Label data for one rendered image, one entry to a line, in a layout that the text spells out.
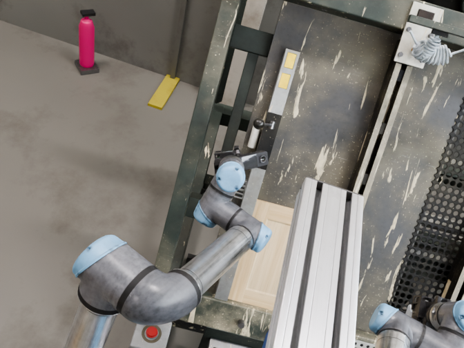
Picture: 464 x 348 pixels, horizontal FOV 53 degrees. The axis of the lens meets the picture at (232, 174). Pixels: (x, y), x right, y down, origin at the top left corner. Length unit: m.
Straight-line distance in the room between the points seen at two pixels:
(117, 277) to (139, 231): 2.11
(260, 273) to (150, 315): 0.91
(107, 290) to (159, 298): 0.11
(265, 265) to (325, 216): 1.17
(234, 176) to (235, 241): 0.18
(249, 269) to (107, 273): 0.92
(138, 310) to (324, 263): 0.47
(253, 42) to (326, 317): 1.28
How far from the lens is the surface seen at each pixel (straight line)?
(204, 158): 2.45
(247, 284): 1.84
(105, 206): 3.19
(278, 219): 1.75
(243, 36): 1.72
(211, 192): 1.28
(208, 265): 1.08
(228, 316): 1.87
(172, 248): 1.77
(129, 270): 0.98
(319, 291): 0.58
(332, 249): 0.63
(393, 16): 1.67
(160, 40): 4.16
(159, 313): 0.98
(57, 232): 3.08
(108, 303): 1.03
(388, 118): 1.70
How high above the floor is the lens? 2.49
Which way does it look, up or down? 45 degrees down
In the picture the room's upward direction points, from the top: 18 degrees clockwise
